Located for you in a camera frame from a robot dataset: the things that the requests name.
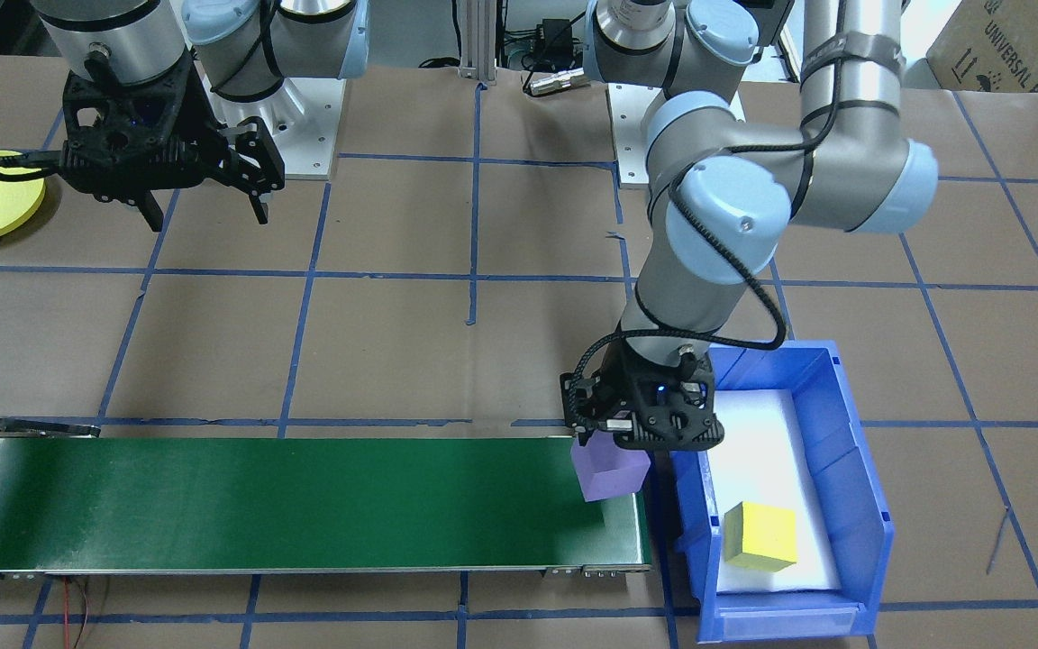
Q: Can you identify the green conveyor belt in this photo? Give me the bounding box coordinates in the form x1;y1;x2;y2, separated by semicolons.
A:
0;416;654;580

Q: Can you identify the yellow foam block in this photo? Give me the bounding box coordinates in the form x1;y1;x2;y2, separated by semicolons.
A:
723;501;800;573

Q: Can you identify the brown cardboard box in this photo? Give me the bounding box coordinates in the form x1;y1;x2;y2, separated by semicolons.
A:
923;0;1038;96

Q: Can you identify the black power supply box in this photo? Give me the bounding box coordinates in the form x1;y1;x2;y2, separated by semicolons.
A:
533;16;577;58

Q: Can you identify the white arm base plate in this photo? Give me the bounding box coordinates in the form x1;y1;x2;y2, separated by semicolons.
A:
606;79;747;190
202;77;346;181

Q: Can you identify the thin red wire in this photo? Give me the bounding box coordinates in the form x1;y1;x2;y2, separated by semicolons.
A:
59;577;116;625

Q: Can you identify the silver metal connector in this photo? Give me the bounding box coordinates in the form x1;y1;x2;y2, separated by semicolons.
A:
524;67;595;96

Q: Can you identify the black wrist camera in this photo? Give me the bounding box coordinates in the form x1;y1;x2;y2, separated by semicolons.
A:
616;407;724;452
58;144;206;196

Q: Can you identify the white foam pad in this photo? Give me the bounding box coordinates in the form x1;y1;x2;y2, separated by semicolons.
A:
702;388;845;594

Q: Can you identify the purple foam block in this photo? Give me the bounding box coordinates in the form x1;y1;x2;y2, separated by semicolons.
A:
570;436;653;504

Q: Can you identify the blue plastic storage bin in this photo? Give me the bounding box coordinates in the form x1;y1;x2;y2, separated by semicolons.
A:
666;339;897;644

